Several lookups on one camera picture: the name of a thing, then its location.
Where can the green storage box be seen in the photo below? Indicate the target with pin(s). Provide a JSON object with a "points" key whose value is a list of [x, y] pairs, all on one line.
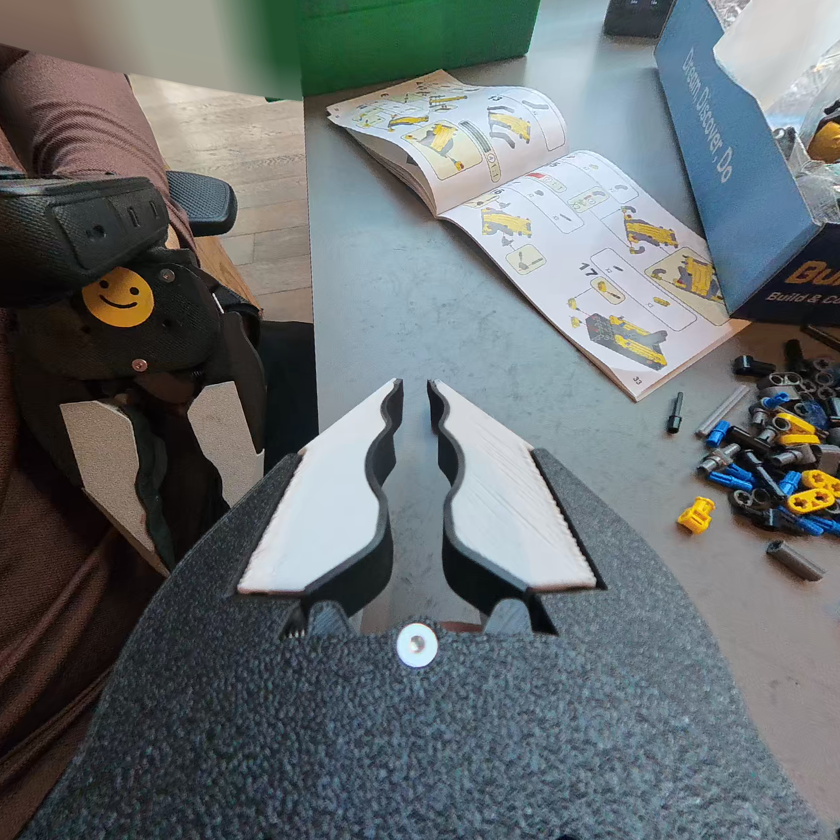
{"points": [[420, 39]]}

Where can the black long stop pin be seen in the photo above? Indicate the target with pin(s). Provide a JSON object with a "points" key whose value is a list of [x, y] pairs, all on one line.
{"points": [[675, 413]]}

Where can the grey desk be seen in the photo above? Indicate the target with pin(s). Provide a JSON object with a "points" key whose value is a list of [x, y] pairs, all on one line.
{"points": [[459, 295]]}

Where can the blue cardboard kit box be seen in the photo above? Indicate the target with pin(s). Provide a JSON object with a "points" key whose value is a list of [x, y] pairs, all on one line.
{"points": [[722, 164]]}

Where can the grey sleeve connector tube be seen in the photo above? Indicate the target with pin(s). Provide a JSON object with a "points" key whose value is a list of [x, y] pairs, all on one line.
{"points": [[794, 560]]}

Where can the yellow connector piece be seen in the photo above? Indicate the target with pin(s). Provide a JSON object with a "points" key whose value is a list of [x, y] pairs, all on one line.
{"points": [[695, 515]]}

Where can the small black electronic box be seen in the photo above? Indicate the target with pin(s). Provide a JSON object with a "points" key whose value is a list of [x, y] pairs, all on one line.
{"points": [[636, 19]]}

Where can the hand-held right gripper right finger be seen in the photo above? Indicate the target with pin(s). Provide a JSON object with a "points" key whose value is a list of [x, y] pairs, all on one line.
{"points": [[512, 525]]}

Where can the light grey ribbed axle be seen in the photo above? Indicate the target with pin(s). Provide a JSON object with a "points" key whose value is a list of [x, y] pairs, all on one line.
{"points": [[722, 410]]}

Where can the bundle of clear plastic bags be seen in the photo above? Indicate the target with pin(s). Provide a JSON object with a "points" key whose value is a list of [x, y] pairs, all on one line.
{"points": [[768, 46]]}

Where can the pile of mixed small pieces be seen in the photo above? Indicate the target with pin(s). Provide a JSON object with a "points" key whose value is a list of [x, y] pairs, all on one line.
{"points": [[787, 453]]}

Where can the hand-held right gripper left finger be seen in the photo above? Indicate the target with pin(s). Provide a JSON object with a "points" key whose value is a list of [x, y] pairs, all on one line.
{"points": [[315, 525]]}

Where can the yellow black wheel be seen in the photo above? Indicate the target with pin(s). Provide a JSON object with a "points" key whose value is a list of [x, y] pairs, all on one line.
{"points": [[825, 141]]}

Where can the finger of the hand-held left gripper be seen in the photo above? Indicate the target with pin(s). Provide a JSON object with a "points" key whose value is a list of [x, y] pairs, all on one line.
{"points": [[105, 459], [229, 446]]}

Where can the white building instruction booklet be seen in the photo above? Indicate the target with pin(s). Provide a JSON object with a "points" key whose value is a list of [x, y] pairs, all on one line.
{"points": [[538, 216]]}

